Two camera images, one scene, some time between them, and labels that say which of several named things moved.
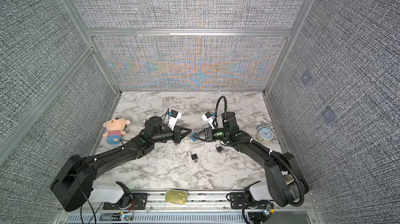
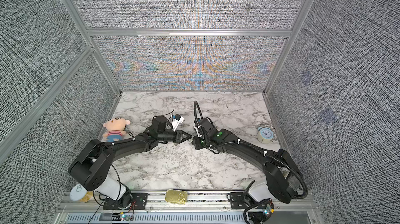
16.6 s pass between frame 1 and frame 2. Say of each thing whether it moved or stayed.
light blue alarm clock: stayed
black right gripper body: moved
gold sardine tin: stayed
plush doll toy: stayed
